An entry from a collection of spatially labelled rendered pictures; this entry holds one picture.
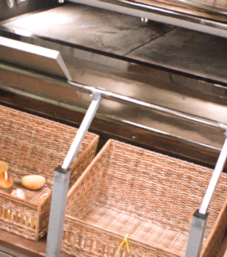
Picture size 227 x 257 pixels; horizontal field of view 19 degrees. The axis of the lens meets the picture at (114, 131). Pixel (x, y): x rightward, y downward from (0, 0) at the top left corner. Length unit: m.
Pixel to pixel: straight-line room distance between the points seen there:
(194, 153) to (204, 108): 0.19
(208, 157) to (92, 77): 0.57
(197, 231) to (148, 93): 0.77
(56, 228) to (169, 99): 0.71
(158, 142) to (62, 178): 0.62
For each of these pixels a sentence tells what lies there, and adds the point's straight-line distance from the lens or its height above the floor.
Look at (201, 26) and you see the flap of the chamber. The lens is 2.39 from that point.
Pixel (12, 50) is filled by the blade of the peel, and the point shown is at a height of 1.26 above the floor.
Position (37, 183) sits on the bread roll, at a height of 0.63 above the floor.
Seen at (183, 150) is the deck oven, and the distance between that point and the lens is 2.69.
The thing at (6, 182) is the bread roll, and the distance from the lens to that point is 2.82.
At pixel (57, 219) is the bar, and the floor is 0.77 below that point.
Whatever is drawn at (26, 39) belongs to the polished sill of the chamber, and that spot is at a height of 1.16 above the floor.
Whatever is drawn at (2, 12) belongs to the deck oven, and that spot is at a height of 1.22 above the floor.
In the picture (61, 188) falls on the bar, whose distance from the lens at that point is 2.24.
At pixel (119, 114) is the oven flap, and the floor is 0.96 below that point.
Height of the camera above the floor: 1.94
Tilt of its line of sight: 23 degrees down
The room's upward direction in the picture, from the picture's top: 8 degrees clockwise
